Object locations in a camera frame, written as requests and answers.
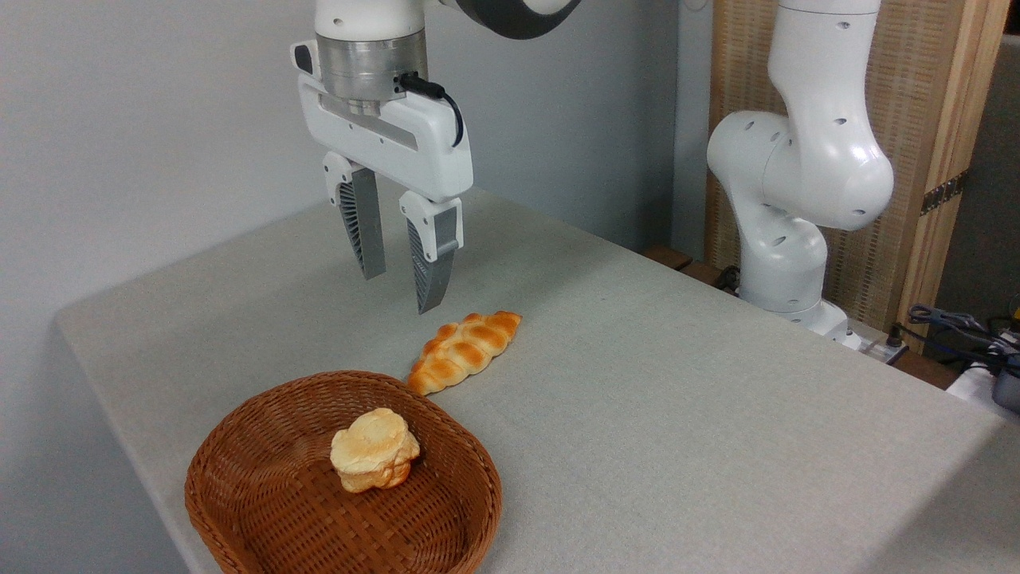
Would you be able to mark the woven wooden folding screen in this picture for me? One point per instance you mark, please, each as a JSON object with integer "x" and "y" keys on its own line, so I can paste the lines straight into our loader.
{"x": 924, "y": 104}

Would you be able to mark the braided golden bread loaf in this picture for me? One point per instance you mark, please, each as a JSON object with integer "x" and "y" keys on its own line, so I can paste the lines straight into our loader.
{"x": 462, "y": 351}

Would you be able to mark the black screen hinge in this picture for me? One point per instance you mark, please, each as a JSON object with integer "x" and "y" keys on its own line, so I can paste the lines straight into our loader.
{"x": 944, "y": 193}

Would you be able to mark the round pale bread bun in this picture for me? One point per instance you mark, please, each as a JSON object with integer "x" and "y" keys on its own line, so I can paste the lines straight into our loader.
{"x": 374, "y": 450}

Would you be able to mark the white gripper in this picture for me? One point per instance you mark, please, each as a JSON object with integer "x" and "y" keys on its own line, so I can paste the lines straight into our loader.
{"x": 414, "y": 151}

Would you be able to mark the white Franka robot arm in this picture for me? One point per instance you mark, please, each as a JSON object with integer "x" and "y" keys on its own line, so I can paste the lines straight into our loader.
{"x": 821, "y": 159}

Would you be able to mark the grey tablecloth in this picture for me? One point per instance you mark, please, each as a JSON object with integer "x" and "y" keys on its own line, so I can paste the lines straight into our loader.
{"x": 677, "y": 414}

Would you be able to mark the brown wicker basket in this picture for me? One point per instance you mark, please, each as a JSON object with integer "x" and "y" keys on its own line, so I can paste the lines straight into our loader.
{"x": 263, "y": 486}

